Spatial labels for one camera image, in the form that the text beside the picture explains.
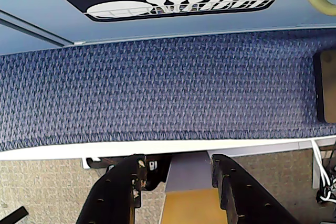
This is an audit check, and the white cable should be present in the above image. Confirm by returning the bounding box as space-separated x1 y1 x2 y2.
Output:
312 140 333 204

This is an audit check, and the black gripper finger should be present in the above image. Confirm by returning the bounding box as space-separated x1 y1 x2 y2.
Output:
211 153 302 224
76 153 146 224

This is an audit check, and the black floor strip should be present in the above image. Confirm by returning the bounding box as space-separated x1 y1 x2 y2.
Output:
0 206 29 224

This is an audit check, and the gray and yellow desk support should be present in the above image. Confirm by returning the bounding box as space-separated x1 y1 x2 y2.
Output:
160 152 227 224

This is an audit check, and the black framed tan panel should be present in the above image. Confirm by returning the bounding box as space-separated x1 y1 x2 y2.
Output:
314 49 336 124

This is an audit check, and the blue woven floor mat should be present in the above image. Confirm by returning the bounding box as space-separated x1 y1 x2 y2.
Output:
0 28 336 153

